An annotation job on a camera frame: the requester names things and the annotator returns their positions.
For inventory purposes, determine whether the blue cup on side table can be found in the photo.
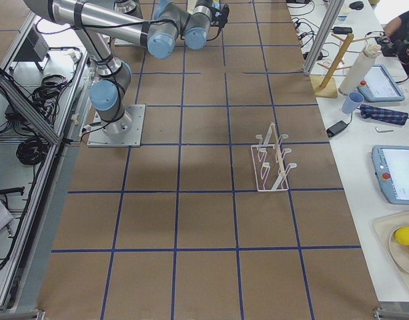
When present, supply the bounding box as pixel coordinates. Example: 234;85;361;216
342;91;364;114

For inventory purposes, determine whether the black power adapter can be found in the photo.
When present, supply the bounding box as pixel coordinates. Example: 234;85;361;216
326;121;349;138

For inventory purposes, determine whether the wooden mug tree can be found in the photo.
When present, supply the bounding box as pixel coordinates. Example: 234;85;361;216
310;33;368;98

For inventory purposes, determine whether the plaid blue cloth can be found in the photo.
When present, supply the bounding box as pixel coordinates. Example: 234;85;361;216
360;104;408;126

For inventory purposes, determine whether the hex key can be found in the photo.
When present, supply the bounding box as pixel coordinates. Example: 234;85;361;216
375;127;394;133

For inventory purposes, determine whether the blue teach pendant far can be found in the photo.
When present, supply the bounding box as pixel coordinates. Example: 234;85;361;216
357;65;405;103

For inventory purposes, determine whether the blue teach pendant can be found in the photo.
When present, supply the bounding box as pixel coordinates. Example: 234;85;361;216
357;65;405;103
372;145;409;205

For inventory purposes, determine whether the blue teach pendant near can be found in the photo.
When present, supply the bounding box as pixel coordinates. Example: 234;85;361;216
372;145;409;205

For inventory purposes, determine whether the beige tray with plate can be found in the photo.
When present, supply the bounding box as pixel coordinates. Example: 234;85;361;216
372;211;409;292

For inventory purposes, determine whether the grey control box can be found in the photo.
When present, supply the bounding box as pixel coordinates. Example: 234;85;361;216
14;25;49;63

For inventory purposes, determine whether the yellow lemon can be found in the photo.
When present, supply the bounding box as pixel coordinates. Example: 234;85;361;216
394;226;409;246

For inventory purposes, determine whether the person in black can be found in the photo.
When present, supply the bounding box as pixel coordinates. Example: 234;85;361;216
384;11;409;75

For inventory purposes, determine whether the white wire cup rack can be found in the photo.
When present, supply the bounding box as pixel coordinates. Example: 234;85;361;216
250;122;297;192

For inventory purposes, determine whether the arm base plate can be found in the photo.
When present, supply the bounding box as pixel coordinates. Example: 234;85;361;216
87;105;146;147

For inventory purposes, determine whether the black cable bundle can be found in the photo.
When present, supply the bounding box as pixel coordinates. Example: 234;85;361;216
16;137;49;167

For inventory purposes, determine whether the aluminium frame post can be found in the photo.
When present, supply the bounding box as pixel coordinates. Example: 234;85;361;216
303;0;344;75

